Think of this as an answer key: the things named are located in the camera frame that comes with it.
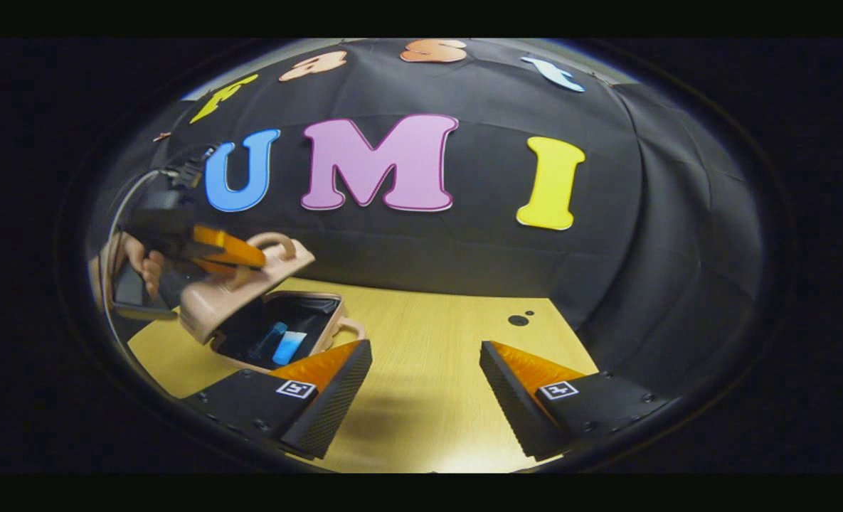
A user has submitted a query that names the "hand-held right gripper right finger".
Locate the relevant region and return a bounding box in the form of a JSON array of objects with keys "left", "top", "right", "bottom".
[{"left": 479, "top": 340, "right": 682, "bottom": 462}]

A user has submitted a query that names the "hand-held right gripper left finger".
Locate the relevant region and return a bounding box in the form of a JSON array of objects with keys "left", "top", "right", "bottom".
[{"left": 179, "top": 339, "right": 373, "bottom": 460}]

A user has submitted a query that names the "beige pink suitcase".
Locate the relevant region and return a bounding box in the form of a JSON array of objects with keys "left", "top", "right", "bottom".
[{"left": 179, "top": 231, "right": 367, "bottom": 375}]

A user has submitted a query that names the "tall blue glass bottle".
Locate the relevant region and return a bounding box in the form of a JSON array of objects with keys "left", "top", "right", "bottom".
[{"left": 249, "top": 321, "right": 288, "bottom": 363}]

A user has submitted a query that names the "black backdrop cloth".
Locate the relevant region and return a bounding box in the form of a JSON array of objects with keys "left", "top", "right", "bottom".
[{"left": 87, "top": 39, "right": 763, "bottom": 385}]

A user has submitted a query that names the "white cable with black plug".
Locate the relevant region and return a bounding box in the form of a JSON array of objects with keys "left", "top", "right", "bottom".
[{"left": 103, "top": 146, "right": 216, "bottom": 356}]

